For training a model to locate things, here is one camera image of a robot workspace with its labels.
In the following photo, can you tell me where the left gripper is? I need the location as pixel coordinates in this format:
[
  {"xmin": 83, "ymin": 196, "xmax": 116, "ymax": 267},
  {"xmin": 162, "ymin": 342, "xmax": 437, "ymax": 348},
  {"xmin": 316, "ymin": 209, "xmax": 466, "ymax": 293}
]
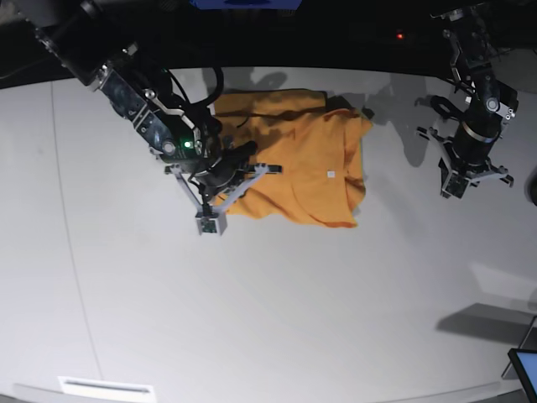
[{"xmin": 451, "ymin": 117, "xmax": 501, "ymax": 168}]

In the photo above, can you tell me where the yellow T-shirt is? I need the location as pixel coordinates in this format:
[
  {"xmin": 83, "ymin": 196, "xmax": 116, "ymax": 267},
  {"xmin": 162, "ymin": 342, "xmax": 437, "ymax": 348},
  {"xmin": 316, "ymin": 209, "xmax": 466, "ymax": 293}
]
[{"xmin": 214, "ymin": 89, "xmax": 373, "ymax": 228}]

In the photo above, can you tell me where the white paper label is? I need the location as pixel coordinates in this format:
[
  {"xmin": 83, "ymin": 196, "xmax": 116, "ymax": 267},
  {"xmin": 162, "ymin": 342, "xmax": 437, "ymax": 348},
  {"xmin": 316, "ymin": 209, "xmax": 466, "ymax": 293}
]
[{"xmin": 58, "ymin": 376, "xmax": 157, "ymax": 402}]

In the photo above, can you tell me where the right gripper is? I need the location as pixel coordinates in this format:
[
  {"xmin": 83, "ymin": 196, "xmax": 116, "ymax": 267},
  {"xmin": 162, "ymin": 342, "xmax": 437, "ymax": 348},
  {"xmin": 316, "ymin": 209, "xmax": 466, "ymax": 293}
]
[{"xmin": 195, "ymin": 140, "xmax": 258, "ymax": 197}]

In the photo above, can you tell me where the computer monitor with stand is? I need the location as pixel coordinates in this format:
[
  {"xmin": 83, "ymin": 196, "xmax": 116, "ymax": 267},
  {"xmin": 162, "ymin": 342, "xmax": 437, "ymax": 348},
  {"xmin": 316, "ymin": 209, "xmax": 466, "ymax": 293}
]
[{"xmin": 435, "ymin": 301, "xmax": 537, "ymax": 403}]

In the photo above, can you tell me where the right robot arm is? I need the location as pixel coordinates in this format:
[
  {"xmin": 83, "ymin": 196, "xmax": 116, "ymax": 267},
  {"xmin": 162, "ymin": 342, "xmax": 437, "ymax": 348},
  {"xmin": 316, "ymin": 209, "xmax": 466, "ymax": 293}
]
[{"xmin": 17, "ymin": 1, "xmax": 267, "ymax": 198}]

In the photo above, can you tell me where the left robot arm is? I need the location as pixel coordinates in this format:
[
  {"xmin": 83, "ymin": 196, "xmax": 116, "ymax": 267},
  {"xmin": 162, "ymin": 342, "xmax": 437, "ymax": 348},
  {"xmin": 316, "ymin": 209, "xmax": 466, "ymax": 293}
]
[{"xmin": 430, "ymin": 1, "xmax": 519, "ymax": 166}]

